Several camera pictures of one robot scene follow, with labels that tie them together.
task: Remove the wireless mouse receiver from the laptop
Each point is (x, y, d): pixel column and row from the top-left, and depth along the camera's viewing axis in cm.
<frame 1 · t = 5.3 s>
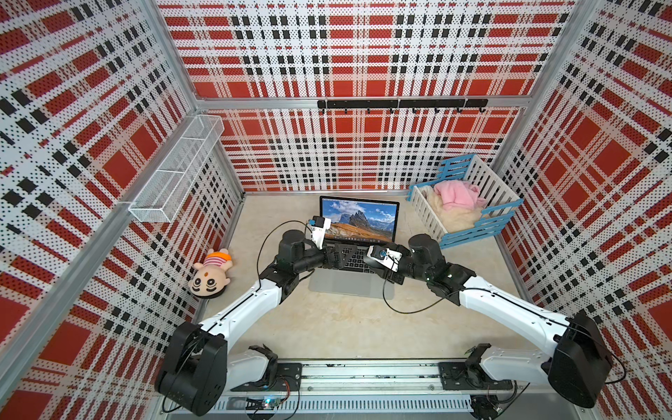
left hand: (351, 246, 79), fingers open
right hand: (381, 255, 79), fingers open
silver open laptop: (361, 223, 100), point 10 cm above the table
orange plush doll toy: (209, 278, 87), point 8 cm above the table
white blue slatted crate: (501, 206, 99), point 15 cm above the table
pink cloth: (460, 193, 103), point 15 cm above the table
cream fluffy cloth: (453, 219, 103), point 8 cm above the table

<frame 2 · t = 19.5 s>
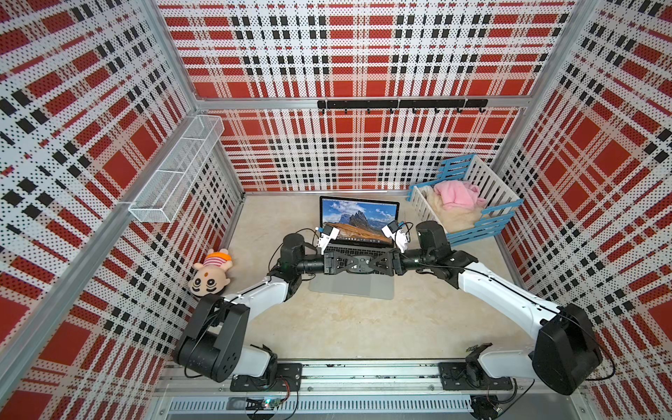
left hand: (358, 262, 76), fingers closed
right hand: (378, 262, 76), fingers open
the named things where they were.

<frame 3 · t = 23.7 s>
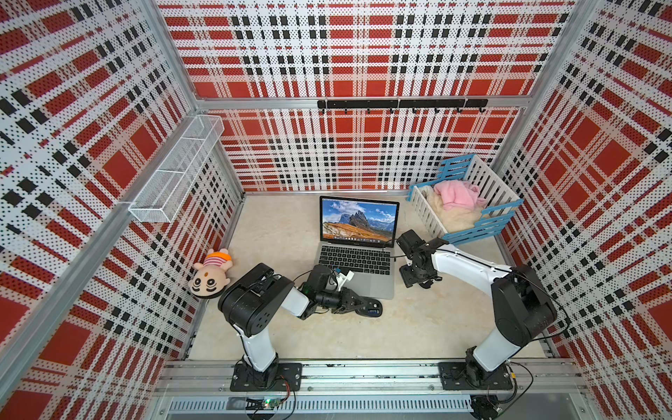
left hand: (367, 304, 85), fingers closed
right hand: (419, 275, 89), fingers open
black wireless mouse: (374, 309, 86), point 3 cm above the table
the other named things where they were.

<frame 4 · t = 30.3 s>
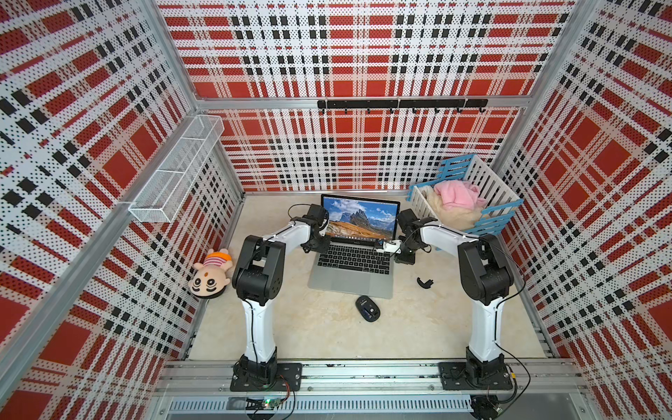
left hand: (323, 246, 102), fingers open
right hand: (407, 253, 99), fingers closed
black mouse battery cover: (427, 284, 95), on the table
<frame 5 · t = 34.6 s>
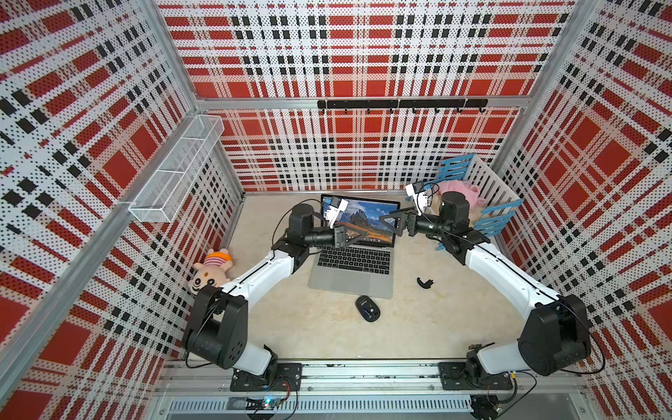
left hand: (367, 234, 75), fingers closed
right hand: (389, 215, 75), fingers open
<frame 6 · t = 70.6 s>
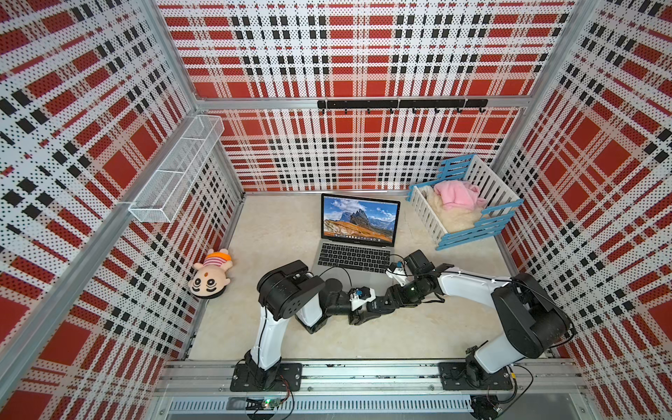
left hand: (378, 302, 89), fingers open
right hand: (393, 303, 86), fingers open
